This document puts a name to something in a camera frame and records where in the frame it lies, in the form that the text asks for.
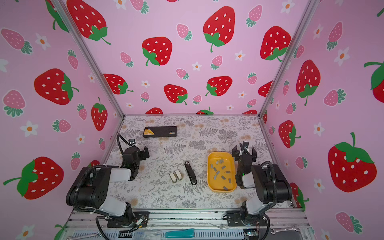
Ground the beige eraser left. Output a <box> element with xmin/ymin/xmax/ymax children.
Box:
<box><xmin>169</xmin><ymin>173</ymin><xmax>177</xmax><ymax>183</ymax></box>

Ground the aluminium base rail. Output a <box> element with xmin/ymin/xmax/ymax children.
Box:
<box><xmin>59</xmin><ymin>209</ymin><xmax>316</xmax><ymax>240</ymax></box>

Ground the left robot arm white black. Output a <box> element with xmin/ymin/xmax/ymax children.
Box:
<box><xmin>66</xmin><ymin>134</ymin><xmax>150</xmax><ymax>231</ymax></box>

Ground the yellow plastic tray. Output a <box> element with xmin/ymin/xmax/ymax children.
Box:
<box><xmin>207</xmin><ymin>152</ymin><xmax>237</xmax><ymax>193</ymax></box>

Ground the teal handled tool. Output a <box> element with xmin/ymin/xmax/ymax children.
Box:
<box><xmin>165</xmin><ymin>229</ymin><xmax>195</xmax><ymax>239</ymax></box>

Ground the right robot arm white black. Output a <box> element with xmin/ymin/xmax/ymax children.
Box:
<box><xmin>224</xmin><ymin>142</ymin><xmax>293</xmax><ymax>227</ymax></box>

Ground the black tool case yellow label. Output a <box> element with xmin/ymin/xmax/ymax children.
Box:
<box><xmin>143</xmin><ymin>126</ymin><xmax>178</xmax><ymax>138</ymax></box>

